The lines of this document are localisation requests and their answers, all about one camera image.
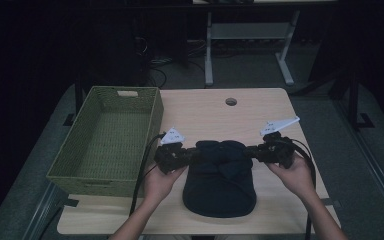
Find person's right hand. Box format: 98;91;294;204
265;153;317;198

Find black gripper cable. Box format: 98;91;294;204
287;137;318;240
128;132;167;217

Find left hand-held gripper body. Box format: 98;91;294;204
153;126;195;175

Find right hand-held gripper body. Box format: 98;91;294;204
258;115;302;170

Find white metal table frame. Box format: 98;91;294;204
204;9;301;87

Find cables on floor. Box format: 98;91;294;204
146;57;172;88

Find black metal stand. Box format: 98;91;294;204
345;63;376;132

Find person's left hand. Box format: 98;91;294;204
142;162;188;205

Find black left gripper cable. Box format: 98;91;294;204
128;132;167;217

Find green woven basket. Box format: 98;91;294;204
45;85;165;198

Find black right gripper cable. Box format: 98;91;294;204
287;137;318;240

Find navy blue cap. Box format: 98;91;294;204
181;139;258;219

